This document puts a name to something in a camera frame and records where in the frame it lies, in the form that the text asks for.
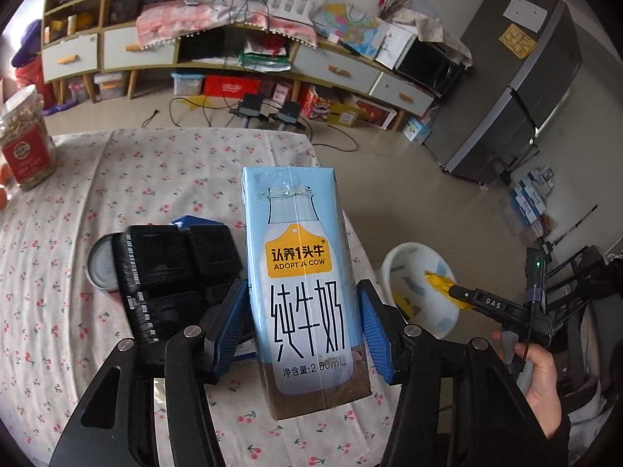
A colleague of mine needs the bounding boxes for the pink floral cloth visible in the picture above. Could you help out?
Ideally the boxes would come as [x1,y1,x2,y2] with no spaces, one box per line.
[136,0,319,52]

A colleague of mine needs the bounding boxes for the yellow paper note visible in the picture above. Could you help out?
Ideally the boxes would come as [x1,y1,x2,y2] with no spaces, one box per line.
[499,24,536,56]

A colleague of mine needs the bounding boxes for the black floor cable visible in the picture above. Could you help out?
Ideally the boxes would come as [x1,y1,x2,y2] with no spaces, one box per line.
[141,97,358,151]

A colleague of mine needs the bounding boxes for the clear jar with red label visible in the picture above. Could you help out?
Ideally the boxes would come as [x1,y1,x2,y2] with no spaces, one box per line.
[0,84,58,192]

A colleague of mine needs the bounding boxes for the yellow banana peel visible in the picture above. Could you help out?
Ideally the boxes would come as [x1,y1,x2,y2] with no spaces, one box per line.
[422,272,473,313]

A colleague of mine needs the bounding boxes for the black metal frame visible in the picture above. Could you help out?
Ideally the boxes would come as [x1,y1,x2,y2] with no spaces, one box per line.
[540,241,623,400]

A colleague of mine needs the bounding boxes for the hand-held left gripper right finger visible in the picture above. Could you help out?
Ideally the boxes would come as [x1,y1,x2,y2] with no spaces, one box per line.
[357,279,548,467]

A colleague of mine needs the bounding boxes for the pink patterned box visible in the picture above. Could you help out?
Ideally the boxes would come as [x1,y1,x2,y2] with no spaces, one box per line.
[263,82,293,105]

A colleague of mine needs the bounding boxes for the person's right forearm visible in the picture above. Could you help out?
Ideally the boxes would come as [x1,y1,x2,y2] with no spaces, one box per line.
[533,411,574,467]

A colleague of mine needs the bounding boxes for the purple cloth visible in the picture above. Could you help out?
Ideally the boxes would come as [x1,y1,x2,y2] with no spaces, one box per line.
[11,19,44,69]

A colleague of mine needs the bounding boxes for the white plastic basin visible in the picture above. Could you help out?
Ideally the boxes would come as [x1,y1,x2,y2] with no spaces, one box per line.
[380,242,461,341]

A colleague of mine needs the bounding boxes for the red cloth bag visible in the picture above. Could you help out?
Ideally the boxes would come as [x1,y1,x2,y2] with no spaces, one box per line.
[14,58,55,108]

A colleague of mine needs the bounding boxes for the white patterned cloth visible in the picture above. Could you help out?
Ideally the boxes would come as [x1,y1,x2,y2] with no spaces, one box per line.
[394,10,473,66]

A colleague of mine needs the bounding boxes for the white wooden TV cabinet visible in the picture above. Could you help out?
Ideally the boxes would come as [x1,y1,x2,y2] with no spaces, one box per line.
[41,0,436,132]

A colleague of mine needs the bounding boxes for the colourful map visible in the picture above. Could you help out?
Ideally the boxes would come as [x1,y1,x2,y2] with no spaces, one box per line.
[311,2,390,56]

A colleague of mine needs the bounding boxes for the white paper sheet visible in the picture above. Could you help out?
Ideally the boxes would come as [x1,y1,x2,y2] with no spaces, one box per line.
[503,0,546,30]

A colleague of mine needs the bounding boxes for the person's right hand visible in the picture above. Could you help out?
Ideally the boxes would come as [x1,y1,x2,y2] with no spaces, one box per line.
[491,331,568,429]

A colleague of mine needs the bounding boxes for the clear plastic storage box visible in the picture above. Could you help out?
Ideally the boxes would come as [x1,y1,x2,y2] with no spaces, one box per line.
[95,72,125,100]

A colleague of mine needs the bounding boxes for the small blue white box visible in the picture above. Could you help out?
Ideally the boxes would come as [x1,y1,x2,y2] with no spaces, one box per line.
[401,117,431,144]

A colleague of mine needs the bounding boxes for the grey refrigerator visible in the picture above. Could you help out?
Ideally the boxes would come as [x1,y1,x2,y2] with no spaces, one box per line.
[423,0,582,186]

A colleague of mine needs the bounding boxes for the dried branches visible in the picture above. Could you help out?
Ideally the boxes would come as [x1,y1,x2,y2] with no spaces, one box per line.
[380,0,414,20]

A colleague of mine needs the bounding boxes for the blue packet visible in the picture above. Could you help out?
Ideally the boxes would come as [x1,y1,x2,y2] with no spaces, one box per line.
[172,215,215,229]

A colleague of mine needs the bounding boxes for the black microwave oven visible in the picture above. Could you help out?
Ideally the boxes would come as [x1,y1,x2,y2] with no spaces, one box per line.
[394,39,463,98]

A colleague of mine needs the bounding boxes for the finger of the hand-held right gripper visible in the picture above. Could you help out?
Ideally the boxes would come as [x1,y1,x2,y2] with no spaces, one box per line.
[448,284,509,320]

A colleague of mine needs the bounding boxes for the yellow cardboard box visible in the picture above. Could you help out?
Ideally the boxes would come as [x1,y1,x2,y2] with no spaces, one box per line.
[327,102,361,127]

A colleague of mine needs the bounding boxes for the stack of blue white boxes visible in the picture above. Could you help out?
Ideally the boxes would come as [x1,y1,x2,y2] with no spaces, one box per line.
[509,165,556,227]

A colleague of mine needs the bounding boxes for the red picture frame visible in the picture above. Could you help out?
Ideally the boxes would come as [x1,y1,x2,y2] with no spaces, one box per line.
[357,97,397,131]

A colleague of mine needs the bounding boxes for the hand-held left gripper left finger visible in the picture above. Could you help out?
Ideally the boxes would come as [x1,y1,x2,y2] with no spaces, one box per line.
[49,279,251,467]

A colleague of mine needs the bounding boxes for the black plastic tray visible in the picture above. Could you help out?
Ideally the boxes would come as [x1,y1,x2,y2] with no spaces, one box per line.
[112,224,244,365]

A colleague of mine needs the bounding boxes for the colourful printed box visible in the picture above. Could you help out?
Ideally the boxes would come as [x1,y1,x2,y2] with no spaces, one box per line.
[301,85,336,120]

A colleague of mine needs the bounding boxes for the red cardboard box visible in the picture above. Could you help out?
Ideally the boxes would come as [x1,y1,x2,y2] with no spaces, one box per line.
[202,75,246,98]

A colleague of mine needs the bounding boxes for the blue lidded storage box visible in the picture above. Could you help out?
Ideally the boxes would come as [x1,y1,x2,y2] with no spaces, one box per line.
[171,72,205,97]

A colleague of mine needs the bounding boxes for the white paper bag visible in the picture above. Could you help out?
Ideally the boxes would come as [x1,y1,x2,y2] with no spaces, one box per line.
[375,24,414,69]

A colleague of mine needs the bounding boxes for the light blue milk carton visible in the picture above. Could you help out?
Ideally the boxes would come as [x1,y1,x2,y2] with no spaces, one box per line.
[241,165,375,420]

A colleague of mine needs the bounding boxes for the cherry print tablecloth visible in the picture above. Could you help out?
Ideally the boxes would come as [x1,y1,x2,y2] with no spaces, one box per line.
[0,129,405,467]

